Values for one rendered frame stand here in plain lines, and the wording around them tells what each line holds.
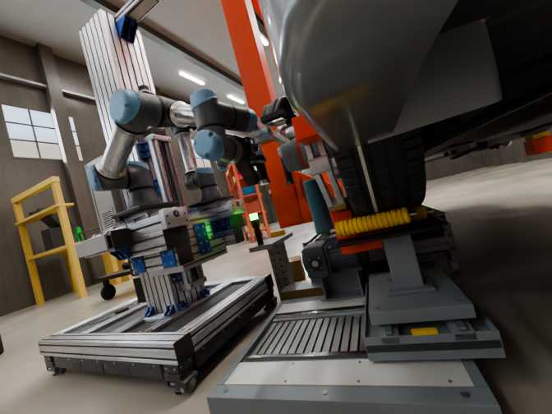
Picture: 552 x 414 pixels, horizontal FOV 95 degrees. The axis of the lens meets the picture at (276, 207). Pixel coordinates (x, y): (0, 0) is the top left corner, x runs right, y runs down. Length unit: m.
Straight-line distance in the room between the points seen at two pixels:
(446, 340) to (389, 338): 0.15
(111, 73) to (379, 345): 1.89
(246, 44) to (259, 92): 0.32
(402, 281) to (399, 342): 0.24
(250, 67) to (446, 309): 1.61
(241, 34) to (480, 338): 1.89
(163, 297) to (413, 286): 1.30
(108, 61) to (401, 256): 1.86
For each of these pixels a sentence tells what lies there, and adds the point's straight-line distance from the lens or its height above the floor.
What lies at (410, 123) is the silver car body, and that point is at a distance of 0.66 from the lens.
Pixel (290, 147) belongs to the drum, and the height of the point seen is 0.88.
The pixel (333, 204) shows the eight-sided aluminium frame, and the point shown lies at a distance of 0.96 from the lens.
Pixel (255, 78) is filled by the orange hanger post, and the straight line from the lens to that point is 1.80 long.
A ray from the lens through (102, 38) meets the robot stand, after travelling 2.04.
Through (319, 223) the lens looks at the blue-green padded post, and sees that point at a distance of 1.19.
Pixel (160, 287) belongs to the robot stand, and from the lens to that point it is 1.68.
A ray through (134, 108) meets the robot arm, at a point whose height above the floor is 1.10.
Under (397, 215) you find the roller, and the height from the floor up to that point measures 0.52.
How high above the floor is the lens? 0.63
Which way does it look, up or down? 1 degrees up
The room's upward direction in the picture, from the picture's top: 15 degrees counter-clockwise
